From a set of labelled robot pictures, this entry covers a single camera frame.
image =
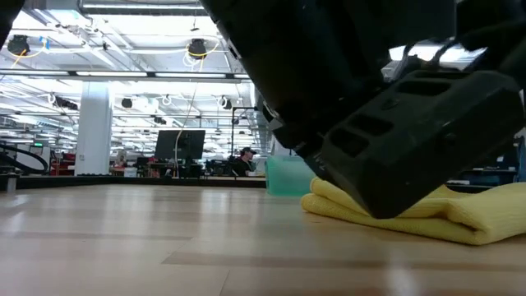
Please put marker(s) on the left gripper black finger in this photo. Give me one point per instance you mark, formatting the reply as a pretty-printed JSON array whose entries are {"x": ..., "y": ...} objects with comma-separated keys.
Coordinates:
[{"x": 431, "y": 144}]

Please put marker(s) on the yellow microfiber towel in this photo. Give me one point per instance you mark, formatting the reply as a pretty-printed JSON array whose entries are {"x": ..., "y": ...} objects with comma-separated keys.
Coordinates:
[{"x": 472, "y": 218}]

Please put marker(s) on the teal translucent plastic bin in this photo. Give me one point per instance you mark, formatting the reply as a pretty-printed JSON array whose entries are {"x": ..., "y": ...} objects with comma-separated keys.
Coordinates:
[{"x": 287, "y": 177}]

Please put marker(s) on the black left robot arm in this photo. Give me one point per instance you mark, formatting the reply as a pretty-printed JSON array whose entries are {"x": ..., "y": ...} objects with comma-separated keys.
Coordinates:
[{"x": 8, "y": 16}]

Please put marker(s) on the person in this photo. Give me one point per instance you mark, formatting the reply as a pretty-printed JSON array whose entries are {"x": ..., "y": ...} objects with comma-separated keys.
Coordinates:
[{"x": 244, "y": 162}]

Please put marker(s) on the black computer monitor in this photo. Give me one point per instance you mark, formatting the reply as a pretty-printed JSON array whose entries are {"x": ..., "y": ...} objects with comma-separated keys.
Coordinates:
[{"x": 181, "y": 144}]

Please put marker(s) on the black round ceiling speaker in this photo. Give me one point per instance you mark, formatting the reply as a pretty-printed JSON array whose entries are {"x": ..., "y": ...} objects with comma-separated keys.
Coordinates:
[{"x": 126, "y": 103}]

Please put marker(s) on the black keyboard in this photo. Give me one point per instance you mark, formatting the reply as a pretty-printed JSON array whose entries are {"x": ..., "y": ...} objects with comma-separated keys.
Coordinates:
[{"x": 123, "y": 181}]

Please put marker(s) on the white building pillar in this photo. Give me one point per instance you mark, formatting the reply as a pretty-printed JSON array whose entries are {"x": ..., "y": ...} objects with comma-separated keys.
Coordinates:
[{"x": 93, "y": 123}]

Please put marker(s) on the red tool cabinet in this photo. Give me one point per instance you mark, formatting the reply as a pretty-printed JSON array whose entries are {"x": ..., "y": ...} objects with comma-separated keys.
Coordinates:
[{"x": 65, "y": 160}]

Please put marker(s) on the green exit sign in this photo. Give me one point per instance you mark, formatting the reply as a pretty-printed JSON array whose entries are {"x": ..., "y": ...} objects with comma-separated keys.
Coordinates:
[{"x": 38, "y": 144}]

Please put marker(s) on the long ceiling light rail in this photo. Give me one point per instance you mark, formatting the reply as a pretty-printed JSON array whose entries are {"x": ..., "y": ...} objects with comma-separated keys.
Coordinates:
[{"x": 41, "y": 72}]

